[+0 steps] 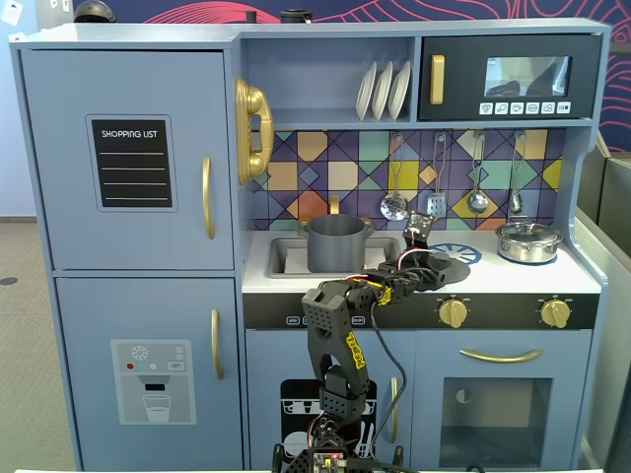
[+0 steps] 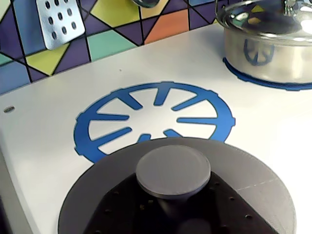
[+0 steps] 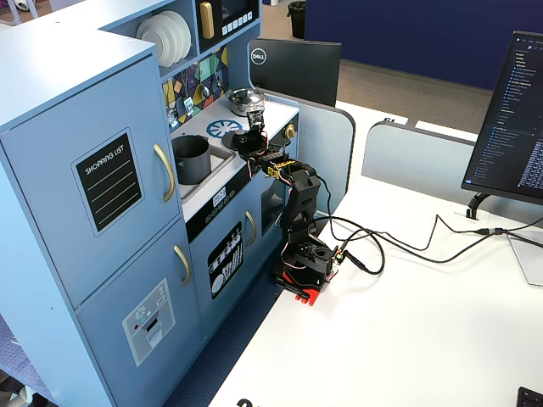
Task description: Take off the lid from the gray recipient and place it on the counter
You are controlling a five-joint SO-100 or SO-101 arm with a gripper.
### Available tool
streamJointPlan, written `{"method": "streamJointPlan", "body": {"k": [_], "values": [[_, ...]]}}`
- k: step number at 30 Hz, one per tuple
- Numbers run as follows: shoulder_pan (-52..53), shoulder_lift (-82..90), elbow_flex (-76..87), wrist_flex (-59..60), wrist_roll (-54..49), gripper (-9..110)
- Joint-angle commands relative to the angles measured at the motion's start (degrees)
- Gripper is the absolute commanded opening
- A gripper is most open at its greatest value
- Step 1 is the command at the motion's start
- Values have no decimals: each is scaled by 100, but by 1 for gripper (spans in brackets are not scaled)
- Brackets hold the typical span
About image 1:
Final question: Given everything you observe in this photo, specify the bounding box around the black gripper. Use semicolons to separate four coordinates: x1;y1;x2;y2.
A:
386;251;454;296

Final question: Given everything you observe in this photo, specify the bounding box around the gray pot lid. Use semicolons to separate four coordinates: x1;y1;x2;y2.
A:
417;250;472;287

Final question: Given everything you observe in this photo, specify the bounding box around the steel pot lid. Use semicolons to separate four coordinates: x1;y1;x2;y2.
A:
497;221;561;243

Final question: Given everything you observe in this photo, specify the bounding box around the gold stove knob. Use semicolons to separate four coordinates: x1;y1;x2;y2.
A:
538;296;574;330
438;296;470;329

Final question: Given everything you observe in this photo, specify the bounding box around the steel slotted spatula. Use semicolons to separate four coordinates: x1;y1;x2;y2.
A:
426;131;450;219

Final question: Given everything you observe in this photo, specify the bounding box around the steel skimmer utensil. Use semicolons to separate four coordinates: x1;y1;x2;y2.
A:
379;131;411;222

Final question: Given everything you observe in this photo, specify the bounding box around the steel ladle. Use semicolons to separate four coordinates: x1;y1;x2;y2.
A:
466;129;491;215

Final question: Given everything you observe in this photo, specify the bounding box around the shiny steel pot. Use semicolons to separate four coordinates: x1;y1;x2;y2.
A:
495;229;565;264

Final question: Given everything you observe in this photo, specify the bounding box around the gray cooking pot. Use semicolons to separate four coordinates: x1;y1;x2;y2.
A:
301;214;375;274

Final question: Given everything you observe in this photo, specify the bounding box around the steel spoon utensil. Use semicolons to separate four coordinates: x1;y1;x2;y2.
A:
508;129;527;215

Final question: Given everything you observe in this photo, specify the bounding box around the gold toy faucet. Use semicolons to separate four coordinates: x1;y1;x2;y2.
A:
296;194;375;238

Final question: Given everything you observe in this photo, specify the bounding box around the blue oven door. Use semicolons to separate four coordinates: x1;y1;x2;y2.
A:
414;328;594;470

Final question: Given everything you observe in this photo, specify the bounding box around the blue dishwasher door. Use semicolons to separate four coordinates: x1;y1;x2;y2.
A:
245;329;417;472

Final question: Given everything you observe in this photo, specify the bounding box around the white toy plate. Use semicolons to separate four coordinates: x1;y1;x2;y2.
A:
371;59;395;121
387;59;413;121
355;60;379;122

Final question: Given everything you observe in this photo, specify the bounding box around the light blue desk divider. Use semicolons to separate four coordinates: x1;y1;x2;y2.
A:
571;216;631;473

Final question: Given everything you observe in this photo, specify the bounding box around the toy microwave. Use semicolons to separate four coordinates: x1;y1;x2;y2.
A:
417;34;604;122

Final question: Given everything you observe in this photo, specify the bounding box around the blue toy kitchen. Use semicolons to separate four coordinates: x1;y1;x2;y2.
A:
8;18;613;473

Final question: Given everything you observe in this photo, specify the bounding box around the gold toy telephone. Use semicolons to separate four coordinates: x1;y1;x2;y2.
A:
233;76;276;186

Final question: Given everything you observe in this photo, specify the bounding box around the black cylinder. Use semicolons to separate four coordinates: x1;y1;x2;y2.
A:
280;8;314;27

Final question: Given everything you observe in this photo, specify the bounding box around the fridge door with ice dispenser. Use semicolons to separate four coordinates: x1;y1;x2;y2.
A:
54;276;245;472

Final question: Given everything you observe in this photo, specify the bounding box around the fridge door with shopping list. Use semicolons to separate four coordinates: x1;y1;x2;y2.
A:
19;48;236;272

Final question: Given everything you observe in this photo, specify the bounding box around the dark helmet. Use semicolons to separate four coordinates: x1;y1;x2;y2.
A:
73;0;117;24

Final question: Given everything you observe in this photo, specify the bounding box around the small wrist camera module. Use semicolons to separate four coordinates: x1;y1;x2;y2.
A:
402;210;437;253

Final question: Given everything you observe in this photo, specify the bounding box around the black cable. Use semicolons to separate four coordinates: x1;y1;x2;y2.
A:
368;301;410;462

